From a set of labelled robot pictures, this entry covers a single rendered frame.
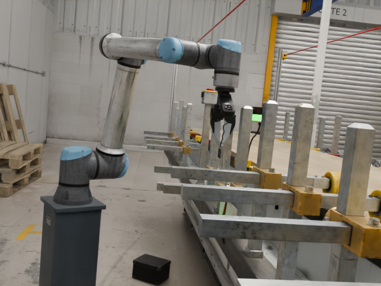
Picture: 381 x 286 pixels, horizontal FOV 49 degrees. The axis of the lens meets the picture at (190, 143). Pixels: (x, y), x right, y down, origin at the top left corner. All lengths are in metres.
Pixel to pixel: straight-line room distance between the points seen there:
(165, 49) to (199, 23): 8.07
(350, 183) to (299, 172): 0.25
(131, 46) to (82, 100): 7.77
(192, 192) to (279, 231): 0.27
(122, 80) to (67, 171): 0.52
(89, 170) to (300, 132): 1.33
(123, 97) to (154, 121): 7.28
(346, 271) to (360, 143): 0.23
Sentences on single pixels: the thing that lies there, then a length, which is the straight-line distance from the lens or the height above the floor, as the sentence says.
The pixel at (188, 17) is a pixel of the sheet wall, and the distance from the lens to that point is 9.56.
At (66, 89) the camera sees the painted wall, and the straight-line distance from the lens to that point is 9.52.
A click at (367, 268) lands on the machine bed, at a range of 1.15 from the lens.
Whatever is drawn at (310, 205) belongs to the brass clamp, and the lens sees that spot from 0.95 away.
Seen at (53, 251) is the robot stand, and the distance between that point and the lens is 2.14.
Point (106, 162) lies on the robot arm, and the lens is 2.15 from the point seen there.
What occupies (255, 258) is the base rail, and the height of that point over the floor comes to 0.70.
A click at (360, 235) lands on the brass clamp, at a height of 0.96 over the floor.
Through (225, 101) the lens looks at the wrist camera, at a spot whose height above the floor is 1.16.
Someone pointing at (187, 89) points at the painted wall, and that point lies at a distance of 9.35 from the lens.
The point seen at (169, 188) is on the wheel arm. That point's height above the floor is 0.85.
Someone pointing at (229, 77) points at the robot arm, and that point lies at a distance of 1.47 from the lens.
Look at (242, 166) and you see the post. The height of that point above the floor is 0.94.
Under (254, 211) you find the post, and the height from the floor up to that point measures 0.84.
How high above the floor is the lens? 1.14
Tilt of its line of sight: 5 degrees down
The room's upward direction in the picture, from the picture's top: 5 degrees clockwise
